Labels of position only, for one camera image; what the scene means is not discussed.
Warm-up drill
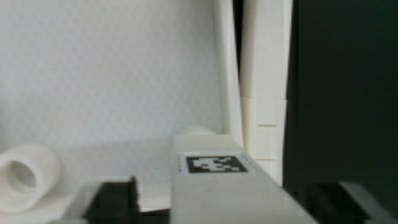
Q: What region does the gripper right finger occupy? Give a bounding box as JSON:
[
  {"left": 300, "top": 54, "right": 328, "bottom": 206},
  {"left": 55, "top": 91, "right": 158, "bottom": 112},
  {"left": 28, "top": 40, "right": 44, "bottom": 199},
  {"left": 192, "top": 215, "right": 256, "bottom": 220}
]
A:
[{"left": 305, "top": 182, "right": 398, "bottom": 224}]

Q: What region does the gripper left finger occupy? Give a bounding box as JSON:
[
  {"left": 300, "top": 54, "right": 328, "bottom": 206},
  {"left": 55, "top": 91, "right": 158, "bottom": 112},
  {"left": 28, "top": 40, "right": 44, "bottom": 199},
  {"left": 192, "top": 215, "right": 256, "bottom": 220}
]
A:
[{"left": 64, "top": 175, "right": 144, "bottom": 224}]

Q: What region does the white desk tabletop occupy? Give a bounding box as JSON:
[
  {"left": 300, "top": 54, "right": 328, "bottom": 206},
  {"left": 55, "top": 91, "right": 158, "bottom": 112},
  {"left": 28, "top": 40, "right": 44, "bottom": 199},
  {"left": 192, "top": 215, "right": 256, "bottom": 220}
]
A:
[{"left": 0, "top": 0, "right": 241, "bottom": 224}]

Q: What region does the white U-shaped fence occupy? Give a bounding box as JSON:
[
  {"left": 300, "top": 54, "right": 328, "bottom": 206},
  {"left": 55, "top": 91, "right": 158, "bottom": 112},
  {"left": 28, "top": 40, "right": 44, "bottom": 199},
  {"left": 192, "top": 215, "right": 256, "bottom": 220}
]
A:
[{"left": 240, "top": 0, "right": 293, "bottom": 184}]

